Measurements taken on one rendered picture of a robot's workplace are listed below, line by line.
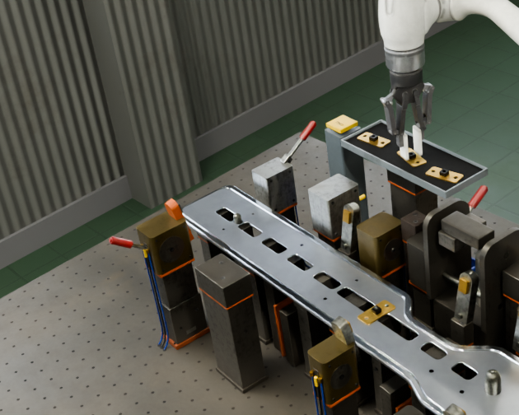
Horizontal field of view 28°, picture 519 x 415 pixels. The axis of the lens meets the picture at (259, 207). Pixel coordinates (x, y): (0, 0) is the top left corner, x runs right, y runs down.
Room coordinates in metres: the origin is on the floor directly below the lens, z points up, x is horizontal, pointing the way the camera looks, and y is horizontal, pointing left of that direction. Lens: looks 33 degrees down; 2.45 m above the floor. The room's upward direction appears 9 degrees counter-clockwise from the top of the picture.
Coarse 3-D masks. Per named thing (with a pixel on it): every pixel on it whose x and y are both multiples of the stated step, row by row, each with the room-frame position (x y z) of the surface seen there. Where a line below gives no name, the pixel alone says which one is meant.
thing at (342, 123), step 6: (336, 120) 2.37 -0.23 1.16; (342, 120) 2.37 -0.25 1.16; (348, 120) 2.36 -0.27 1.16; (354, 120) 2.36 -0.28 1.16; (330, 126) 2.35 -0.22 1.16; (336, 126) 2.34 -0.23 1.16; (342, 126) 2.34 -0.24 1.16; (348, 126) 2.33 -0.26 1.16; (354, 126) 2.34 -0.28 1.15; (342, 132) 2.32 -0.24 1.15
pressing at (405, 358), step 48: (240, 192) 2.35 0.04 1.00; (240, 240) 2.13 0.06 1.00; (288, 240) 2.09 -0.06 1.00; (288, 288) 1.91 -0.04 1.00; (336, 288) 1.87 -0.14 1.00; (384, 288) 1.85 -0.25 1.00; (384, 336) 1.68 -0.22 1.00; (432, 336) 1.66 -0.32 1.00; (432, 384) 1.52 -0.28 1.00; (480, 384) 1.50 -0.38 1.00
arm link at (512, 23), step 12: (444, 0) 2.16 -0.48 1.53; (456, 0) 2.15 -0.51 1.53; (468, 0) 2.14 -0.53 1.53; (480, 0) 2.12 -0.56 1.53; (492, 0) 2.10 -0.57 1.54; (504, 0) 2.08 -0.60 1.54; (444, 12) 2.16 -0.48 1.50; (456, 12) 2.15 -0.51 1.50; (468, 12) 2.15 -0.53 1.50; (480, 12) 2.12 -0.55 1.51; (492, 12) 2.07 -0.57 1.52; (504, 12) 2.03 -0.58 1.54; (516, 12) 2.01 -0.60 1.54; (504, 24) 2.01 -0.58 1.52; (516, 24) 1.97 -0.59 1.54; (516, 36) 1.95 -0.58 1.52
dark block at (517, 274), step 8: (512, 264) 1.70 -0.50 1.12; (504, 272) 1.68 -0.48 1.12; (512, 272) 1.68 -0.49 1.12; (504, 280) 1.68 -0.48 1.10; (512, 280) 1.66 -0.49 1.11; (504, 288) 1.68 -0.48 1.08; (512, 288) 1.66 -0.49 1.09; (512, 296) 1.66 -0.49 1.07; (512, 304) 1.67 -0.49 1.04; (512, 312) 1.67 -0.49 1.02; (512, 320) 1.67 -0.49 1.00; (512, 328) 1.67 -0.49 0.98; (512, 336) 1.67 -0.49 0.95; (512, 352) 1.67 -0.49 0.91
